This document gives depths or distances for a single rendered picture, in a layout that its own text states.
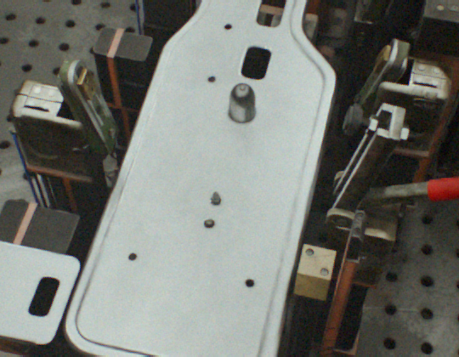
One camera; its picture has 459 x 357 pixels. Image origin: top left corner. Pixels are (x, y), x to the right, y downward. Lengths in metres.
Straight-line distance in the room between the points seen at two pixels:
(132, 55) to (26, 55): 0.42
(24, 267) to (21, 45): 0.63
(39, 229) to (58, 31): 0.59
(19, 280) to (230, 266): 0.22
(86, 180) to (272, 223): 0.25
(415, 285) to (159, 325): 0.49
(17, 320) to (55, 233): 0.11
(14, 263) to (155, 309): 0.16
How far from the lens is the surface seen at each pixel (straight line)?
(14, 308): 0.98
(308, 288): 0.93
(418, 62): 1.06
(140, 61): 1.14
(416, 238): 1.36
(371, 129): 0.82
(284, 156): 1.04
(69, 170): 1.12
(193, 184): 1.02
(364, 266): 1.02
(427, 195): 0.90
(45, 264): 0.99
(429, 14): 1.04
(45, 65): 1.52
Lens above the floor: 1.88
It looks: 59 degrees down
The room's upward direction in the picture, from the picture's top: 2 degrees clockwise
